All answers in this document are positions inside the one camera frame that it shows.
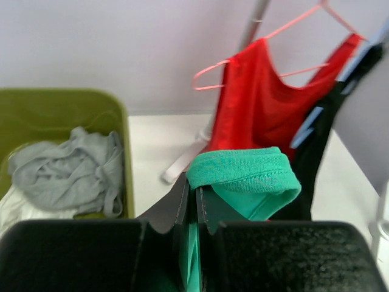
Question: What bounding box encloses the red tank top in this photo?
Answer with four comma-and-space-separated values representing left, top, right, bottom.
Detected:
208, 34, 360, 159

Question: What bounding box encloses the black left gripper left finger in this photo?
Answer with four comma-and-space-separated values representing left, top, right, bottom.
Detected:
1, 175, 190, 291

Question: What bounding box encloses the green tank top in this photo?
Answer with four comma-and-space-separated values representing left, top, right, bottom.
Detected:
177, 146, 302, 292

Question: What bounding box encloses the olive green plastic basket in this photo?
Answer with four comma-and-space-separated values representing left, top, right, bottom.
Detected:
1, 88, 135, 218

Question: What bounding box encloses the black tank top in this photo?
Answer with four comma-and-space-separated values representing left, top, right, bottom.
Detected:
269, 42, 385, 221

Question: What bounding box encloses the blue hanger with black top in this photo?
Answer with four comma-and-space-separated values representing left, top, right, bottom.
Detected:
290, 18, 389, 150

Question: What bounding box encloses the pink hanger with red top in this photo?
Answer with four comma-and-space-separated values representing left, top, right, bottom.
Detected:
191, 0, 370, 91

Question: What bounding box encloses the white tank top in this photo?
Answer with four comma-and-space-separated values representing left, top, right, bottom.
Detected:
1, 185, 77, 236

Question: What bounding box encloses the silver white clothes rack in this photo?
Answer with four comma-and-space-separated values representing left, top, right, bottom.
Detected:
160, 0, 389, 262

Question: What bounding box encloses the grey tank top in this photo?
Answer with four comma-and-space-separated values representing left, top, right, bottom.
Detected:
8, 127, 124, 218

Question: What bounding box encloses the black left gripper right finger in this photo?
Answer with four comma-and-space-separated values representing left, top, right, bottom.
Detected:
194, 187, 387, 291

